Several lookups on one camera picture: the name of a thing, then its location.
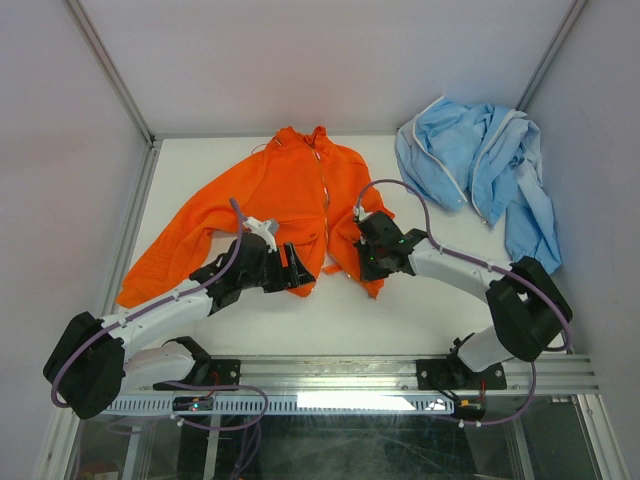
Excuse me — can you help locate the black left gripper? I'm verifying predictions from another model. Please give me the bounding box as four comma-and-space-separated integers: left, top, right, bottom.
240, 242, 313, 293

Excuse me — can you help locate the orange zip jacket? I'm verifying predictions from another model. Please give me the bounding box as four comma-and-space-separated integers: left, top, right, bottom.
117, 126, 386, 308

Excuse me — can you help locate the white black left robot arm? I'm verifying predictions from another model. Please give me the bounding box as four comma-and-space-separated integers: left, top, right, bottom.
43, 233, 315, 419

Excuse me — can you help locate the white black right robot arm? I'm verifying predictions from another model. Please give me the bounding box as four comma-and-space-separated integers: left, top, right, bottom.
355, 211, 573, 387

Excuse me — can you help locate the light blue zip jacket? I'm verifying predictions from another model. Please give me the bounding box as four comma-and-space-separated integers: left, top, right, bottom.
395, 97, 562, 274

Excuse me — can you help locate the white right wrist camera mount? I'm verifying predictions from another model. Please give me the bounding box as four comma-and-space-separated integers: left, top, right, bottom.
353, 205, 375, 224

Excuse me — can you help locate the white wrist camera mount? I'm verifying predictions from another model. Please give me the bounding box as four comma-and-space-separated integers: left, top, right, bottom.
243, 217, 279, 252
353, 205, 375, 224

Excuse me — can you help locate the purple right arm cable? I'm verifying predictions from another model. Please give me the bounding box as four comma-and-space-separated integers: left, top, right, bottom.
353, 178, 574, 429

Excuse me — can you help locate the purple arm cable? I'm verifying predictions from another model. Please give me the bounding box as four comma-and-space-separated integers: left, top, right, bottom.
52, 198, 271, 431
353, 178, 574, 429

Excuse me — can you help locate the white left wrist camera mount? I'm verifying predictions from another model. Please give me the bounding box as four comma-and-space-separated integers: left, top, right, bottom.
243, 217, 279, 252

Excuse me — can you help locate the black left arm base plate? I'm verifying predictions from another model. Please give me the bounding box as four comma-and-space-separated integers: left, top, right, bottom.
153, 357, 241, 391

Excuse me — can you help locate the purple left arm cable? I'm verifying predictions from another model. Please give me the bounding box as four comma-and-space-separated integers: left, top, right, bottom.
52, 198, 271, 431

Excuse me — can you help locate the white slotted cable duct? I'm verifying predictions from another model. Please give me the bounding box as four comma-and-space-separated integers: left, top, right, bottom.
104, 392, 455, 417

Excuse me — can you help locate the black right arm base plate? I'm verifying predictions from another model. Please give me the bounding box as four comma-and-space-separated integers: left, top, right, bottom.
415, 358, 507, 391

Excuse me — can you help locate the aluminium front rail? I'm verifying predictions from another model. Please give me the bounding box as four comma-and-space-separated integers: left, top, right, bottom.
119, 353, 600, 397

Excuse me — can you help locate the right aluminium corner post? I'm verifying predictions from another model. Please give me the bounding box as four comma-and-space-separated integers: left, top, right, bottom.
516, 0, 591, 111

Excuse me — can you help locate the aluminium corner post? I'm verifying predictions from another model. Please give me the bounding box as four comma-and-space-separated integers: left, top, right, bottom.
62, 0, 155, 147
516, 0, 591, 111

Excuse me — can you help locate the left aluminium corner post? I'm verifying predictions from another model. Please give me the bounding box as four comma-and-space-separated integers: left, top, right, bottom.
62, 0, 155, 147

